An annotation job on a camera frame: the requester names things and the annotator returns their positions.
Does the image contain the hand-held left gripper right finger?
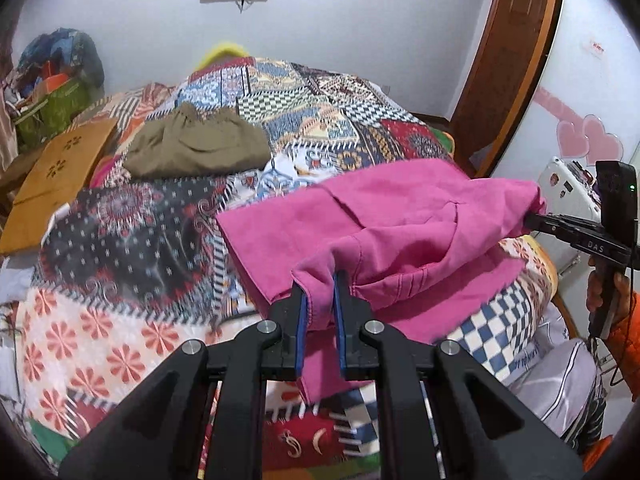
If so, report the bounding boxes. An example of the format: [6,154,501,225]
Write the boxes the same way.
[332,271,586,480]

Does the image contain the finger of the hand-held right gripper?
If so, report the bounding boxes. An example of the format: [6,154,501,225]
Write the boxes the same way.
[522,212,603,253]

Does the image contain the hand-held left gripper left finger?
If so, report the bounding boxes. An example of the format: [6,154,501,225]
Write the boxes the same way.
[57,285,308,480]

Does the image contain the pink pants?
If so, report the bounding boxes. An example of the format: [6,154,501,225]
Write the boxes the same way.
[216,159,548,406]

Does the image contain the person's right forearm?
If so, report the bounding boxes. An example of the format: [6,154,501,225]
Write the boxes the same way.
[599,280,640,388]

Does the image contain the olive green folded pants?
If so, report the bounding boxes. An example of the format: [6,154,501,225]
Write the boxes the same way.
[122,102,271,179]

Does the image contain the person's right hand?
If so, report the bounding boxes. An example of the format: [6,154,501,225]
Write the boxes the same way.
[586,255,635,313]

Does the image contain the white box with stickers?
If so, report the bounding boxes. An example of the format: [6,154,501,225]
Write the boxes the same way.
[537,156,603,223]

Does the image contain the white cabinet with pink hearts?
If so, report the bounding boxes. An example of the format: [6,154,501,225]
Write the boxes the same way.
[492,0,640,271]

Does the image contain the grey striped cloth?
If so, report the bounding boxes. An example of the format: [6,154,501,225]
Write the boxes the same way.
[505,305,607,456]

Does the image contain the brown wooden door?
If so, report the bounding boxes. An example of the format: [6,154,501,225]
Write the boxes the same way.
[450,0,568,178]

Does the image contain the patchwork printed blanket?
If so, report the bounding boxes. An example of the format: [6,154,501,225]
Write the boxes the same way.
[0,55,556,480]

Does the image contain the yellow foam pad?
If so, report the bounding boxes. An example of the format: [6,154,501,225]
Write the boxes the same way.
[195,42,251,71]

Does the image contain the wooden board with flower cutouts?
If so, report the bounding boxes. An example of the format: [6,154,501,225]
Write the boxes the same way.
[0,119,120,256]

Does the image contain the white cloth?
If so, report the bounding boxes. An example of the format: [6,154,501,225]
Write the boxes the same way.
[0,267,36,303]

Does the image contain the green bag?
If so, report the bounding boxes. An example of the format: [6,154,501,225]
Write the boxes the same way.
[14,80,96,148]

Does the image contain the pile of colourful clutter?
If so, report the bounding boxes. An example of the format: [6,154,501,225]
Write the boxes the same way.
[15,27,106,96]

